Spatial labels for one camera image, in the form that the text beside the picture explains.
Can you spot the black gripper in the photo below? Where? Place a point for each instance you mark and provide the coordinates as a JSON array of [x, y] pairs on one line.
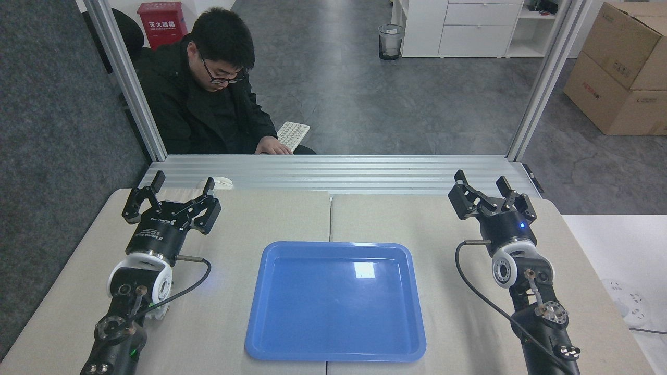
[[161, 234], [508, 226]]

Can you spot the white switch part green label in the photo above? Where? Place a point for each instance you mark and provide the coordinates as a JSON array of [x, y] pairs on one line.
[[162, 311]]

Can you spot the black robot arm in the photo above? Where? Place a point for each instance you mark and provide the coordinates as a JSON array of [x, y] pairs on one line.
[[536, 312], [133, 302]]

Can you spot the blue plastic tray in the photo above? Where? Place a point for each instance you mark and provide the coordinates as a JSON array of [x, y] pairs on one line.
[[333, 302]]

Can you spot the person's hand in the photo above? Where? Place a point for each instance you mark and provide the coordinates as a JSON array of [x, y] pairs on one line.
[[273, 147]]

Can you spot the white computer mouse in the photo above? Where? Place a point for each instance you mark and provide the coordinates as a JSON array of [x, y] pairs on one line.
[[224, 183]]

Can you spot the person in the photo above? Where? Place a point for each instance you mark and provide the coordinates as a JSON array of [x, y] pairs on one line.
[[193, 109]]

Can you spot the beige table mat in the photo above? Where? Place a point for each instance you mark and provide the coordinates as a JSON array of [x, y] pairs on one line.
[[208, 323], [458, 338]]

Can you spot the white side table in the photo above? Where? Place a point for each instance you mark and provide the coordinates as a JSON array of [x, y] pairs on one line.
[[615, 245]]

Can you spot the white keyboard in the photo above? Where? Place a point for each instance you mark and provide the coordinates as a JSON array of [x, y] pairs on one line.
[[293, 133]]

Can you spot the cardboard box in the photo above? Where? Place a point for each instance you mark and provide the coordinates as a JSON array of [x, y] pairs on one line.
[[599, 99], [625, 41]]

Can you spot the white power strip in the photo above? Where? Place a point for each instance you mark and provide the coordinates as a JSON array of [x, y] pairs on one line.
[[628, 304]]

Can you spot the white drawer cabinet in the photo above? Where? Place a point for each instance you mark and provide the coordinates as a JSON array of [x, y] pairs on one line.
[[469, 28]]

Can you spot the black chair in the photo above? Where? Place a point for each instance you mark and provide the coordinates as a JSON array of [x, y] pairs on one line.
[[130, 34]]

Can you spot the red fire extinguisher box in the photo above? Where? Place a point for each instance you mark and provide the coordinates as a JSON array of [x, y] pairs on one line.
[[161, 23]]

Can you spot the dark mesh trash bin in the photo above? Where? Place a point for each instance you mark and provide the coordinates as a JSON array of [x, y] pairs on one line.
[[391, 42]]

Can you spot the small black device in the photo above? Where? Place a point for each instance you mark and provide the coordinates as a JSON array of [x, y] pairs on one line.
[[544, 6]]

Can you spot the black rail end bracket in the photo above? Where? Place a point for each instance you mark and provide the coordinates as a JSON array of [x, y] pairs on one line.
[[534, 178]]

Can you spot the silver aluminium post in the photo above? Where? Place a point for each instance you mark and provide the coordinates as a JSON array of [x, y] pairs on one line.
[[547, 78], [127, 78]]

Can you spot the silver aluminium rail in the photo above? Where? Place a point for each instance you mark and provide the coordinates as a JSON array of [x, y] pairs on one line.
[[338, 174]]

